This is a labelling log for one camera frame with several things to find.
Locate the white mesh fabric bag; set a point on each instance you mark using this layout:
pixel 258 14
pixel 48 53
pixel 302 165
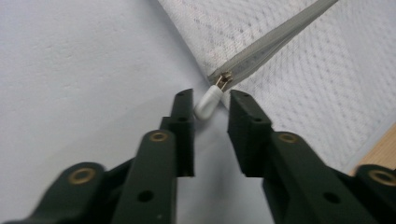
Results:
pixel 311 77

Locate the white zipper pull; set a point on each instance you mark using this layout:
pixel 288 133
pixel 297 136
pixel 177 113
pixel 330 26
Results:
pixel 208 104

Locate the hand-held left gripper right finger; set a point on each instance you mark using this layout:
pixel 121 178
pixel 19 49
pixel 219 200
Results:
pixel 249 140

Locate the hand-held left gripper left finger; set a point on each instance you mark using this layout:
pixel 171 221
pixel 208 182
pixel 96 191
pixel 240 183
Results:
pixel 182 133

